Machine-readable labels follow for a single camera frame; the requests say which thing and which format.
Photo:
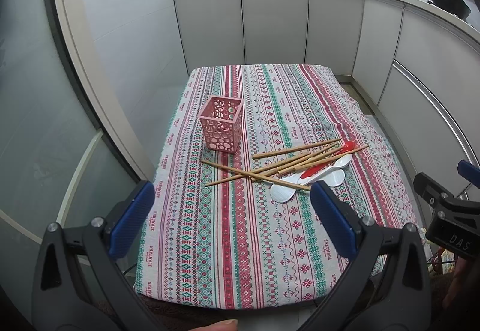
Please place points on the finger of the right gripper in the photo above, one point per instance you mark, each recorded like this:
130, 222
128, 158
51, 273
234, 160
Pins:
469, 172
431, 191

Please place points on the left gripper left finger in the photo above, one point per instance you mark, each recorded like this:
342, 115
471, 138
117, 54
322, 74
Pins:
61, 299

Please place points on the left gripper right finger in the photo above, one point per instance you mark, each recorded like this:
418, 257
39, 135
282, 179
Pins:
385, 285

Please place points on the small white plastic spoon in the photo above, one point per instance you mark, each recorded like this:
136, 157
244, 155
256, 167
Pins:
339, 164

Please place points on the red plastic spoon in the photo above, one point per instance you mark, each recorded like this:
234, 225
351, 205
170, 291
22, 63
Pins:
348, 146

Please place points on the grey kitchen cabinets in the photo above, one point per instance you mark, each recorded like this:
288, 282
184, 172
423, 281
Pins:
415, 65

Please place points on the person's left hand thumb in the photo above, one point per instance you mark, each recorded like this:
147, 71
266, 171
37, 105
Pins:
226, 325

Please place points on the striped patterned tablecloth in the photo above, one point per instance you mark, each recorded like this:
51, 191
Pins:
230, 246

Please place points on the pink perforated utensil holder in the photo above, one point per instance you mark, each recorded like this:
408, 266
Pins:
221, 121

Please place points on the sliding glass door frame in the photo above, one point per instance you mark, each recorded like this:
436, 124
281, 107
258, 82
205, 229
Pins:
67, 151

